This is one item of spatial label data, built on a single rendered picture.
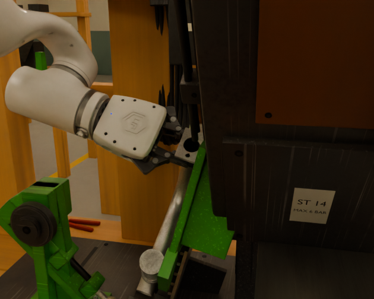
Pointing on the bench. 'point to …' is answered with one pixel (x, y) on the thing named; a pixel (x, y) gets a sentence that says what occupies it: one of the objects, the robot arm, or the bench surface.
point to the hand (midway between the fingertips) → (186, 149)
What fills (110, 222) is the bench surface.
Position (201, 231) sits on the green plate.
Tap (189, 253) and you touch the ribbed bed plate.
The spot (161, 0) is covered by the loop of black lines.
